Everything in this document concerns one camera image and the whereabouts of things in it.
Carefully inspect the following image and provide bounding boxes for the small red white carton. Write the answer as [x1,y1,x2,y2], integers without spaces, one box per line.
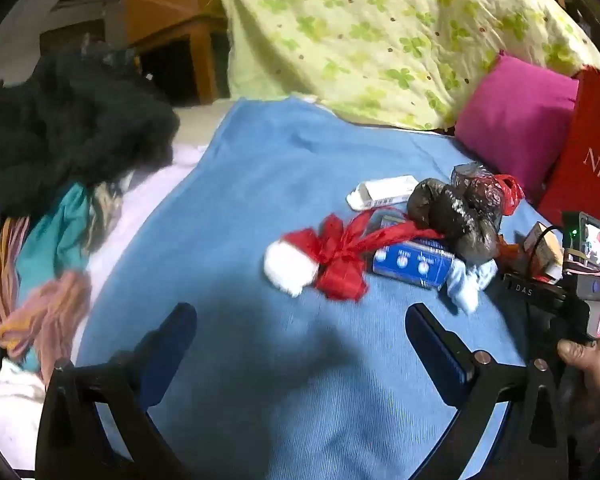
[522,222,564,284]

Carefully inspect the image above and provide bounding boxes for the light blue bag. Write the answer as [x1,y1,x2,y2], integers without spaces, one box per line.
[445,259,498,315]

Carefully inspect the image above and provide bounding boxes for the white cardboard box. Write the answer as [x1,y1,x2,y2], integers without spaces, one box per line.
[346,174,418,211]

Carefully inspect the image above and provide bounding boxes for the person's right hand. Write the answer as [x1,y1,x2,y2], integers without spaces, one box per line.
[557,339,600,465]

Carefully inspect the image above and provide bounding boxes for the pink orange scarf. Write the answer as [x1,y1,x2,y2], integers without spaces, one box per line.
[0,270,91,385]

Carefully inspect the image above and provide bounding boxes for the dark crumpled plastic bags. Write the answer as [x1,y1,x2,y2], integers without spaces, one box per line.
[407,162,505,266]

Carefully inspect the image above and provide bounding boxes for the blue white medicine box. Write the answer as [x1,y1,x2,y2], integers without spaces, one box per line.
[370,238,455,289]

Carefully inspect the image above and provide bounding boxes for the red Nilrich paper bag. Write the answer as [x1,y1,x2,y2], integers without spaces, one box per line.
[539,68,600,222]

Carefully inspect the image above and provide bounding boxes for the teal garment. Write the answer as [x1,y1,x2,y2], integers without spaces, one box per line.
[16,183,91,308]

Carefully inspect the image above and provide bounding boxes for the blue bed blanket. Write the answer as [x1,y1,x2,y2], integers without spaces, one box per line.
[76,99,528,479]

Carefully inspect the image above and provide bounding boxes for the magenta pillow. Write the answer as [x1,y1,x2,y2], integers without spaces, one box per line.
[455,53,579,200]

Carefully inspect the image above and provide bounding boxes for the green clover quilt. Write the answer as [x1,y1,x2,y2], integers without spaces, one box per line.
[221,0,600,130]

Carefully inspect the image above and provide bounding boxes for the black clothing pile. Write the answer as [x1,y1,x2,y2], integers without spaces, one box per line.
[0,42,180,216]

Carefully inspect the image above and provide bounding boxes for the orange wooden nightstand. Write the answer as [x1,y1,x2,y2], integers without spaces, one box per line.
[122,0,227,104]

